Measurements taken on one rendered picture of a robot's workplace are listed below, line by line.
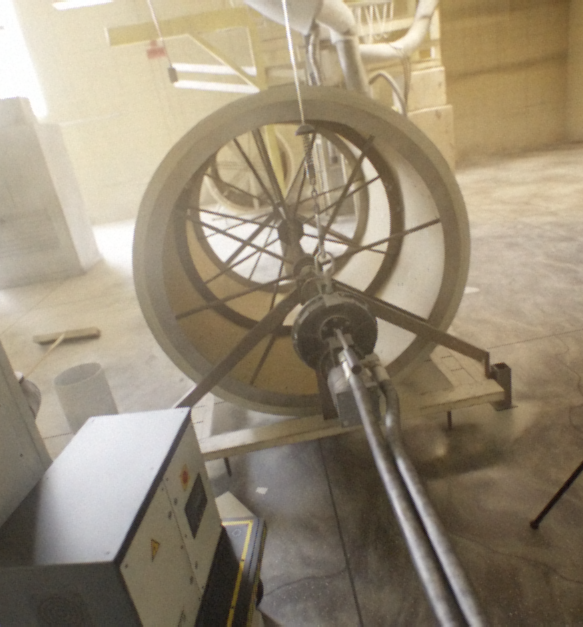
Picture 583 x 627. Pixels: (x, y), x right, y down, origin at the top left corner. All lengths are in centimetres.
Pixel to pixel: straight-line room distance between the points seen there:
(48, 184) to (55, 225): 58
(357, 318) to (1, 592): 114
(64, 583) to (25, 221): 701
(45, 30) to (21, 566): 1261
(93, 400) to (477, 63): 1225
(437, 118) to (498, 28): 612
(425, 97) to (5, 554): 782
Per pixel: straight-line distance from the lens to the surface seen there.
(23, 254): 813
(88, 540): 127
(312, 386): 290
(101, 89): 1296
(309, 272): 226
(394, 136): 238
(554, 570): 214
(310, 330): 158
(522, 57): 1435
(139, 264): 242
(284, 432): 249
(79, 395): 328
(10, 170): 797
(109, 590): 127
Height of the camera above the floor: 161
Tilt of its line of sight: 20 degrees down
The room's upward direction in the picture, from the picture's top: 10 degrees counter-clockwise
